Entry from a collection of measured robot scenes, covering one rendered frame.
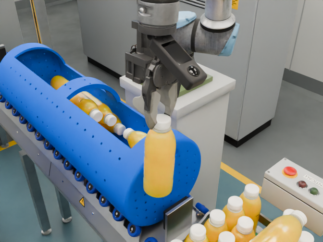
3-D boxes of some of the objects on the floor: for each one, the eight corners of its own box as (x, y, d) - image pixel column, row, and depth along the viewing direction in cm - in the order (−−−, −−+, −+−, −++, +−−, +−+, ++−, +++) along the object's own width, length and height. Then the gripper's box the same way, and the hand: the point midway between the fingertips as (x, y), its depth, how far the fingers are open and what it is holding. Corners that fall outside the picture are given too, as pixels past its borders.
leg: (48, 226, 226) (27, 146, 190) (53, 232, 222) (32, 151, 187) (40, 231, 223) (17, 151, 187) (44, 237, 219) (21, 156, 183)
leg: (68, 214, 233) (52, 136, 198) (73, 220, 230) (57, 140, 194) (60, 219, 230) (42, 140, 195) (65, 224, 227) (47, 145, 191)
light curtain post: (70, 162, 275) (20, -103, 178) (74, 166, 271) (26, -102, 175) (63, 165, 272) (8, -102, 175) (67, 169, 268) (13, -102, 171)
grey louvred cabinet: (120, 49, 446) (111, -87, 364) (272, 124, 315) (312, -61, 233) (82, 62, 416) (63, -83, 334) (232, 151, 285) (262, -51, 203)
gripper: (158, 12, 74) (155, 105, 85) (115, 22, 67) (118, 123, 77) (192, 21, 69) (184, 119, 80) (149, 33, 62) (146, 139, 72)
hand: (161, 120), depth 76 cm, fingers closed on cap, 4 cm apart
